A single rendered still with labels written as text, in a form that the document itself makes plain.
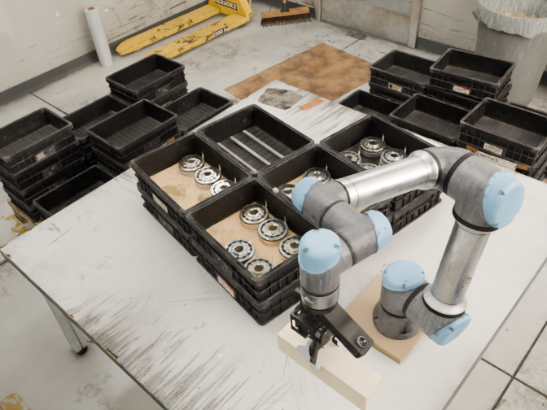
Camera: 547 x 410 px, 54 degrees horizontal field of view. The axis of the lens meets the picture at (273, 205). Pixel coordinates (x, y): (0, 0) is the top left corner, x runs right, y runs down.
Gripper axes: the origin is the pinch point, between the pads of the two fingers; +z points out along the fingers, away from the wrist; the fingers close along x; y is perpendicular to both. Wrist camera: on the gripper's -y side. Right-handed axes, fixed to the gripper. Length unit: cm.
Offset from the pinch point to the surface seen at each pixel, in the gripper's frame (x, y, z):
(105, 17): -184, 381, 77
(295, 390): -5.7, 16.0, 39.4
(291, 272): -28, 36, 22
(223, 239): -28, 66, 26
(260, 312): -16, 39, 33
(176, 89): -122, 211, 62
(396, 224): -76, 28, 33
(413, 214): -86, 26, 35
